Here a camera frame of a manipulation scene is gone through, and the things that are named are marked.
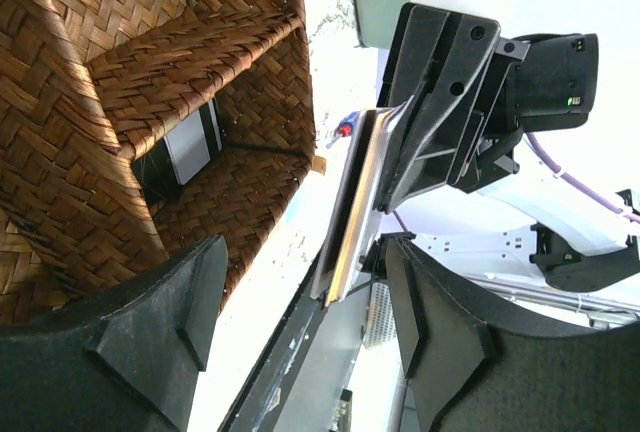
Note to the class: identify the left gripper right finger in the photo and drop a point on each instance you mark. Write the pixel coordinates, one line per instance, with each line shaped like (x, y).
(478, 362)

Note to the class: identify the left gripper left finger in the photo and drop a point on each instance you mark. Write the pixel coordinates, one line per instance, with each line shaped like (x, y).
(125, 359)

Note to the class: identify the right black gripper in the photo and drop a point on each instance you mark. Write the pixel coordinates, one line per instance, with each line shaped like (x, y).
(439, 60)

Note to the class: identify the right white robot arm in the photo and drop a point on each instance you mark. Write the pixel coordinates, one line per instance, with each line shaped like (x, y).
(584, 241)

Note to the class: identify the red blue screwdriver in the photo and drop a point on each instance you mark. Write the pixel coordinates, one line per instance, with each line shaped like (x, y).
(344, 128)

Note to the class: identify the brown woven basket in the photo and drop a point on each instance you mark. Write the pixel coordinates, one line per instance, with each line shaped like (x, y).
(89, 91)

